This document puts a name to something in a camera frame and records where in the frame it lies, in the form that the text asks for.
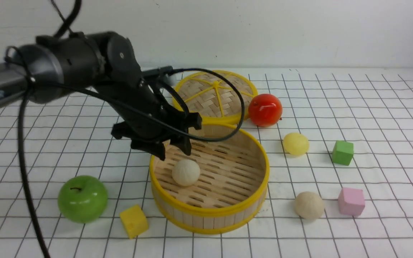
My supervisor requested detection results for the yellow-rimmed woven steamer lid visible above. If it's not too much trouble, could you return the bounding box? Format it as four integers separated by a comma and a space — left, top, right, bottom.
174, 70, 258, 125

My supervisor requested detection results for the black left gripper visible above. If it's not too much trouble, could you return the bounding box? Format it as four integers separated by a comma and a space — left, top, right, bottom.
95, 79, 202, 161

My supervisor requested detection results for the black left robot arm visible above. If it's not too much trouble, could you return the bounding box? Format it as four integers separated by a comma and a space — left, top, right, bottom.
0, 32, 201, 160

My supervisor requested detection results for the yellow-rimmed bamboo steamer tray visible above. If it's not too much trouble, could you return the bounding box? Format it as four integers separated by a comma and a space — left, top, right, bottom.
149, 129, 270, 234

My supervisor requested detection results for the pink cube block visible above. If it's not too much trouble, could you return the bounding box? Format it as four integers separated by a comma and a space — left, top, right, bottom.
338, 187, 365, 216

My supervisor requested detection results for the green apple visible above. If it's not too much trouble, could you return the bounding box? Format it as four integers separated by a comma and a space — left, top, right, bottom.
57, 175, 108, 224

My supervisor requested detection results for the green cube block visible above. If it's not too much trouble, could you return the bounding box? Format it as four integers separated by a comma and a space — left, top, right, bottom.
332, 140, 354, 166

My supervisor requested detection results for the white grid-pattern tablecloth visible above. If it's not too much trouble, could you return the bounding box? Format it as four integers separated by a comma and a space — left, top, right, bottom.
0, 68, 413, 258

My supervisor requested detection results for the red tomato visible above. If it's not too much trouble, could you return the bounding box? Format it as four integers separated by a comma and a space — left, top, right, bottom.
248, 94, 283, 128

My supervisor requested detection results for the beige bun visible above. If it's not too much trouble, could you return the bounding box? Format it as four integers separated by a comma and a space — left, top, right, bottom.
172, 159, 200, 187
294, 191, 325, 220

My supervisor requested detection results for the yellow cube block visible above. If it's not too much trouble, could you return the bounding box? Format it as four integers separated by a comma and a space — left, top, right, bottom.
119, 205, 149, 239

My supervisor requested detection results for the yellow round bun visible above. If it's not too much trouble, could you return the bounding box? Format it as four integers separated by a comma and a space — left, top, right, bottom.
283, 132, 310, 156

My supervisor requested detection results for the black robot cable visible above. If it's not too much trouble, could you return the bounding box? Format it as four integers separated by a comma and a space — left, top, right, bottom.
5, 0, 246, 258

